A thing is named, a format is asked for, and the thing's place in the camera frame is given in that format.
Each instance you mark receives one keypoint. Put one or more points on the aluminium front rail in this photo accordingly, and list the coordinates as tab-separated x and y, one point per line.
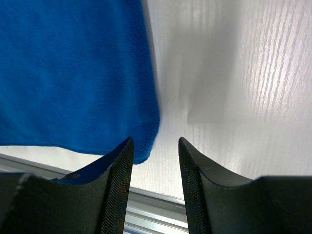
147	212

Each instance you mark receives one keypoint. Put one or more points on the blue towel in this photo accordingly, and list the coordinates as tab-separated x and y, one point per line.
76	74

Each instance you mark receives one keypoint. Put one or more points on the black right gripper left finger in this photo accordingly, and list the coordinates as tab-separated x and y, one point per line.
91	200

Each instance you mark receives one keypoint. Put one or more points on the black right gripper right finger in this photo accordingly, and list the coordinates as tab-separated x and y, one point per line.
219	201

